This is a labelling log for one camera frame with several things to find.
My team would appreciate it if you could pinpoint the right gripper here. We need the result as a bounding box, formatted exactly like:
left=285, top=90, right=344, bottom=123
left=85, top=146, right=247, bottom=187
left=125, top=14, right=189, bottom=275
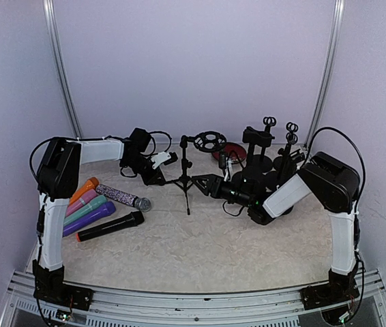
left=190, top=174, right=254, bottom=207

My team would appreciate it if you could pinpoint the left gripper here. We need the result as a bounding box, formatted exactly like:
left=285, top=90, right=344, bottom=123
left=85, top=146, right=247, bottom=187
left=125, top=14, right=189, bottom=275
left=124, top=154, right=167, bottom=185

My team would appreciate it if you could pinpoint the glitter microphone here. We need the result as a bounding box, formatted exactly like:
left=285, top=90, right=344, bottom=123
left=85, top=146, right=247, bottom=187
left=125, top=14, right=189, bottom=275
left=95, top=184, right=152, bottom=213

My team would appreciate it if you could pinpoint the black tripod microphone stand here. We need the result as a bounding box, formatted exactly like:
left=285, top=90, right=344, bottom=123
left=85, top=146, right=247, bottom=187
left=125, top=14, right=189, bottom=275
left=164, top=130, right=227, bottom=216

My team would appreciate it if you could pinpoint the black microphone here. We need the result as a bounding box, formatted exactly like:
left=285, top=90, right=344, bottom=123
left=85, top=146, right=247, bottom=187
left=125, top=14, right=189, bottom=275
left=76, top=211, right=145, bottom=243

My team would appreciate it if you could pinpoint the purple microphone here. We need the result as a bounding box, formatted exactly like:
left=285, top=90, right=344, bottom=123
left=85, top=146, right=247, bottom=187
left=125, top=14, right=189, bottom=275
left=63, top=202, right=116, bottom=237

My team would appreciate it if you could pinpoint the teal microphone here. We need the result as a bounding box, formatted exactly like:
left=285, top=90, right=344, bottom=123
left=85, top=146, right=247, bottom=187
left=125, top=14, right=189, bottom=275
left=63, top=195, right=107, bottom=226

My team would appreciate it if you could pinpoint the orange microphone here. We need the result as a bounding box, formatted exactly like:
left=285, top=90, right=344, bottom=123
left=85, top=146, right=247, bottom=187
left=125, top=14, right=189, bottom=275
left=69, top=177, right=100, bottom=205

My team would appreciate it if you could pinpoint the pink microphone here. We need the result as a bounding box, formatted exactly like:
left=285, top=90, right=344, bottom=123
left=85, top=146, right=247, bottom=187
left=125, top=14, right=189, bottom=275
left=66, top=189, right=98, bottom=216

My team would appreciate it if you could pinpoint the black desk stand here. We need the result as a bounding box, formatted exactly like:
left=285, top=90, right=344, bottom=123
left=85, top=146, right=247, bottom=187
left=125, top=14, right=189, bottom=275
left=263, top=116, right=277, bottom=139

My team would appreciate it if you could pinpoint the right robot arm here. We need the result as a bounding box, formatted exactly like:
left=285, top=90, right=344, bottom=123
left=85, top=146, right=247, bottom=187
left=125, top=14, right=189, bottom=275
left=192, top=152, right=360, bottom=310

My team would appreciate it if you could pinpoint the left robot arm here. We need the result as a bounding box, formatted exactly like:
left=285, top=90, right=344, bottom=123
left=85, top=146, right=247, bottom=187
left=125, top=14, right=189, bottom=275
left=32, top=128, right=162, bottom=311

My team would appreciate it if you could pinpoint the red patterned coaster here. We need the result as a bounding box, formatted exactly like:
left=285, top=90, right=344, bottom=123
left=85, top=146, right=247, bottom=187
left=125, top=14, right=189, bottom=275
left=224, top=142, right=247, bottom=164

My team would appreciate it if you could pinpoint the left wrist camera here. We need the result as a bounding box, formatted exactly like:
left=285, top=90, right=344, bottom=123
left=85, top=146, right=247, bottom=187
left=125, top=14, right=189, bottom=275
left=150, top=151, right=178, bottom=170

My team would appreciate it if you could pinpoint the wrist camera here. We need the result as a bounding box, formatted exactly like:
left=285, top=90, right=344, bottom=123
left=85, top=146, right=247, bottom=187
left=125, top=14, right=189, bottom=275
left=218, top=151, right=233, bottom=181
left=150, top=151, right=178, bottom=170

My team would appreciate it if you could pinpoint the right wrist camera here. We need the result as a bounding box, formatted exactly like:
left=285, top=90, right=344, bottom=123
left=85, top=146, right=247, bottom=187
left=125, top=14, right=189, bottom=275
left=218, top=151, right=233, bottom=181

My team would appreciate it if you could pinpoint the black camera cable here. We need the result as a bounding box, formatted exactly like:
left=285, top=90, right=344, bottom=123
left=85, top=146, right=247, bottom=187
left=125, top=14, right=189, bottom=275
left=307, top=126, right=367, bottom=205

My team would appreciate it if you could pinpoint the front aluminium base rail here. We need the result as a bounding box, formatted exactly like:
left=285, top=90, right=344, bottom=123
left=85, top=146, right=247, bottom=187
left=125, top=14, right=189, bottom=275
left=0, top=270, right=386, bottom=326

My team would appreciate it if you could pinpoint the aluminium corner frame post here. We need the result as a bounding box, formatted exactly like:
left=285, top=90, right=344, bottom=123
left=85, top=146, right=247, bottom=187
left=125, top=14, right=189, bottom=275
left=304, top=0, right=346, bottom=148

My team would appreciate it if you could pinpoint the left aluminium frame post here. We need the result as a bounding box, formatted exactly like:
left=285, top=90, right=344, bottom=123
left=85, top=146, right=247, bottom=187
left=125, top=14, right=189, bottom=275
left=43, top=0, right=83, bottom=138

